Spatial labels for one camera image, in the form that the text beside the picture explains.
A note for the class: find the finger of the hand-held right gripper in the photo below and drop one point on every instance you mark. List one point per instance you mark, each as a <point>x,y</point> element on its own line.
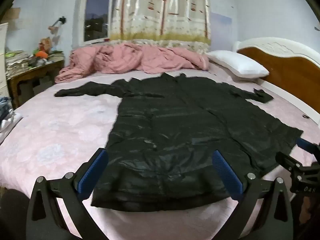
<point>307,145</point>
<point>287,160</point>

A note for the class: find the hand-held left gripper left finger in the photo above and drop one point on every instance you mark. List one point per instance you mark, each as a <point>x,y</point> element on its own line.
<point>93,172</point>

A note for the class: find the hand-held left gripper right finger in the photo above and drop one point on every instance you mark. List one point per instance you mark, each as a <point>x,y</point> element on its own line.
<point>227,173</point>

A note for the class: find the black long coat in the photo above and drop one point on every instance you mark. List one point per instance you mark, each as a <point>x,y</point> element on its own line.
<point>180,130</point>

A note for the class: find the pile of clothes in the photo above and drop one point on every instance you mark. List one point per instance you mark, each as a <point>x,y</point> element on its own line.
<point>7,116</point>

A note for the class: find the person's right hand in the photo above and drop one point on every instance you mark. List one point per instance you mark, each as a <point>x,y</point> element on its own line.
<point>306,211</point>

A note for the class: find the bed with pink sheet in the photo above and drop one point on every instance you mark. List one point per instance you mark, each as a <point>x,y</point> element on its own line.
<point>62,130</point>

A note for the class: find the white and wooden headboard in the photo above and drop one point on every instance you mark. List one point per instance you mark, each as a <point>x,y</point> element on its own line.
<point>287,72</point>

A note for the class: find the white pillow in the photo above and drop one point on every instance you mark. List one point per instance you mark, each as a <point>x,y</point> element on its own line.
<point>237,63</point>

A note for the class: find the wooden side table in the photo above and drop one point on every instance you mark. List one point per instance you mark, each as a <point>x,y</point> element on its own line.
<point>30,76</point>

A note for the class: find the pink checked quilt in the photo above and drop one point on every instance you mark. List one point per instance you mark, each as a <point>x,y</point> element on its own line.
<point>130,58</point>

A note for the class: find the orange plush toy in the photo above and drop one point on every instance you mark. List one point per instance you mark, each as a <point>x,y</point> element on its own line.
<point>42,52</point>

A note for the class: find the stack of papers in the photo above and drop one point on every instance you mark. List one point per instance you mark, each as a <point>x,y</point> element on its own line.
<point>17,61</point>

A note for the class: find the white cabinet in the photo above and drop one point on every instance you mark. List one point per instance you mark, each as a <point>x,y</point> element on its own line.
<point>3,60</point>

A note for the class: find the white framed window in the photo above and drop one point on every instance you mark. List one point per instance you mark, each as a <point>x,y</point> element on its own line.
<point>96,15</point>

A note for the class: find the tree print curtain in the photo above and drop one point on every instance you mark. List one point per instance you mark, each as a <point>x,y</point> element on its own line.
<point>160,12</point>

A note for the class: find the wall lamp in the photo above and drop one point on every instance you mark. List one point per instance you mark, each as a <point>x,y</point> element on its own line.
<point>58,23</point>

